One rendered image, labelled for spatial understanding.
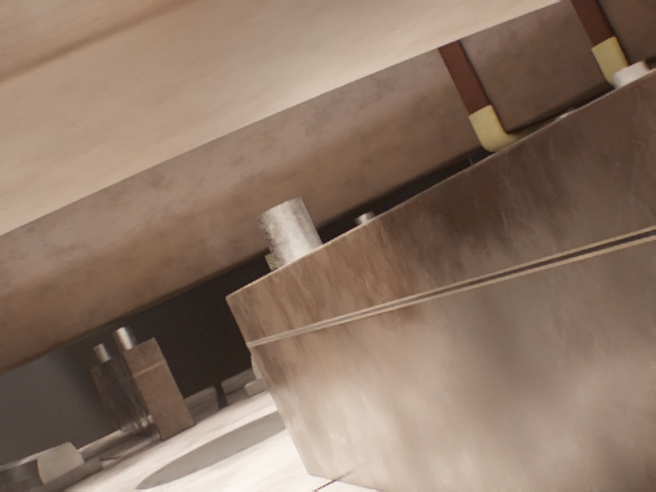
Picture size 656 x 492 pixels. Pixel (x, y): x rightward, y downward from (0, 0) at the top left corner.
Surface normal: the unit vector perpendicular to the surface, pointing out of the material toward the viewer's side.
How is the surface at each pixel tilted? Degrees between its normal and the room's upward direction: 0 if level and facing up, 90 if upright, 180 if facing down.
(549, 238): 90
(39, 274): 90
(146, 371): 90
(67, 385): 90
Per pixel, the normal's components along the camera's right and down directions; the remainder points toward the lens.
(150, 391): 0.26, -0.13
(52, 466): 0.58, -0.27
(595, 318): -0.87, 0.40
